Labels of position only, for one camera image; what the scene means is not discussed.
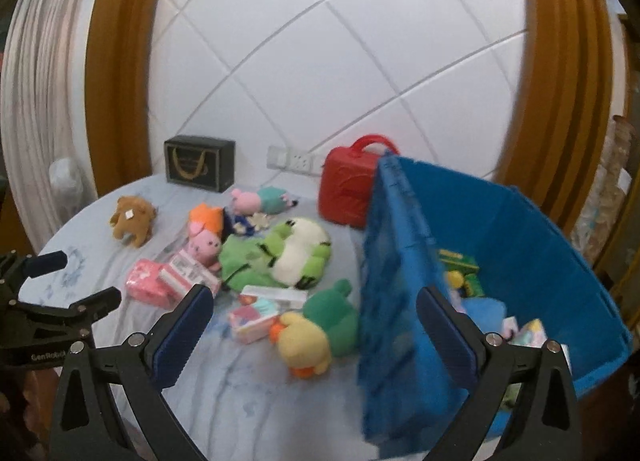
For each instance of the brown wooden wall trim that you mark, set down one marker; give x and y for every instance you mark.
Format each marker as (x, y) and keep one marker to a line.
(560, 91)
(125, 66)

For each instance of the small pink teal tissue pack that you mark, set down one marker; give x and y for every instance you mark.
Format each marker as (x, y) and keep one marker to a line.
(252, 323)

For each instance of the pink pig plush teal dress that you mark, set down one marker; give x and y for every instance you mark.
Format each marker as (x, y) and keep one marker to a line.
(262, 200)

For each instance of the navy plush with white flower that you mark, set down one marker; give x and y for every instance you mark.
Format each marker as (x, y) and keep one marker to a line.
(247, 223)

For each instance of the white curtain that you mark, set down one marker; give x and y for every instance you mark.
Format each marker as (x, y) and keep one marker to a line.
(45, 91)

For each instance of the yellow duck plush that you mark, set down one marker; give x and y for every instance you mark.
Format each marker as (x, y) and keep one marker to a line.
(302, 346)

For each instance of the green frog plush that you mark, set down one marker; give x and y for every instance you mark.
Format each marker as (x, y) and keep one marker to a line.
(300, 253)

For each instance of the green and yellow box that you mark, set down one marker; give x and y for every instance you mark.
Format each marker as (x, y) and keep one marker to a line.
(462, 266)

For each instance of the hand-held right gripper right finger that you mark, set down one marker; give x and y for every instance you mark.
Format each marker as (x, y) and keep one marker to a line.
(447, 336)

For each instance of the blue plastic crate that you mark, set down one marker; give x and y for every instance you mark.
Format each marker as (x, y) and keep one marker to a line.
(400, 291)

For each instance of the red plastic carry case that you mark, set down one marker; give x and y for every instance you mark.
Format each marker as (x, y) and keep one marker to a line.
(347, 186)

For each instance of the green one-eyed monster plush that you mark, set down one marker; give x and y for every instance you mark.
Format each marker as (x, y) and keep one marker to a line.
(511, 397)

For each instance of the flat green plush toy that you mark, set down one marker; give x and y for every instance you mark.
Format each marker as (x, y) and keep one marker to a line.
(245, 261)

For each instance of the white wall socket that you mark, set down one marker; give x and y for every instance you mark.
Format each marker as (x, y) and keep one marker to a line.
(278, 155)
(305, 161)

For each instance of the white box red stripe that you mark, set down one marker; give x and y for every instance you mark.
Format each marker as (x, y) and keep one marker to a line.
(272, 295)

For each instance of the pink floral tissue pack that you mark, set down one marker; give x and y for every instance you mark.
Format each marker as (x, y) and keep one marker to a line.
(145, 283)

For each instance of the brown plush bear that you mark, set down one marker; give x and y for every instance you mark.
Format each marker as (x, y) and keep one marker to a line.
(132, 221)

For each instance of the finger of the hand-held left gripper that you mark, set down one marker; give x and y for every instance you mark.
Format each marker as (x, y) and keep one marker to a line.
(47, 262)
(65, 316)

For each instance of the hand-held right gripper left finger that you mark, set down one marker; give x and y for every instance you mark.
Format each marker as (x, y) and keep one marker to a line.
(182, 336)

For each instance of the dark green plush toy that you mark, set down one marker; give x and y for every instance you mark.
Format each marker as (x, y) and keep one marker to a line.
(332, 321)

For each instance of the pink tissue pack white label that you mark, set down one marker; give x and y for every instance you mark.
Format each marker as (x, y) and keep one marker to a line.
(192, 273)

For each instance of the pink pig plush orange dress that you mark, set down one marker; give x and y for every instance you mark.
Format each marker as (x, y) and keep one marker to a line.
(205, 238)

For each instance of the white plastic bag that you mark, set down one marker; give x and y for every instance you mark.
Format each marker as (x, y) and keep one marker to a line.
(67, 178)

